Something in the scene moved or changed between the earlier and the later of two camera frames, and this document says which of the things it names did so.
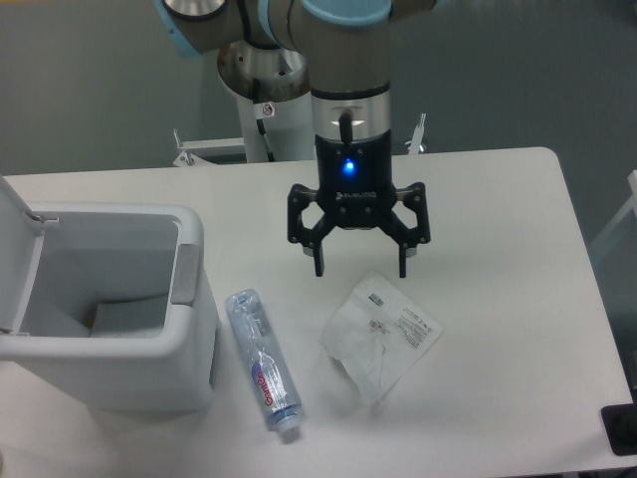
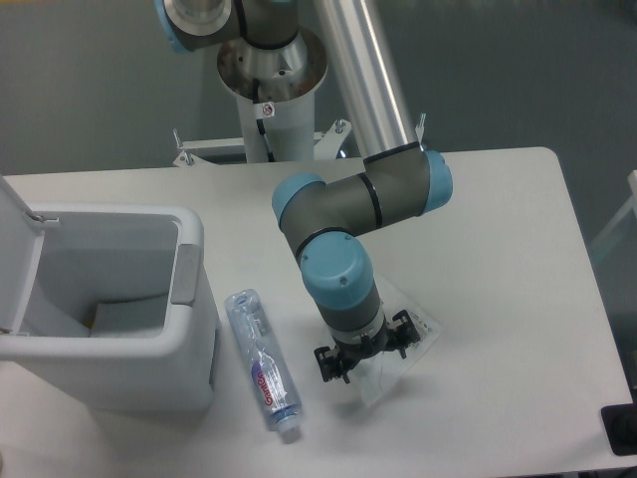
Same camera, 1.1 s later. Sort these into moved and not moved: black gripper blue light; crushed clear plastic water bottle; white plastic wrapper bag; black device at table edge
Moved: black gripper blue light
Not moved: black device at table edge; white plastic wrapper bag; crushed clear plastic water bottle
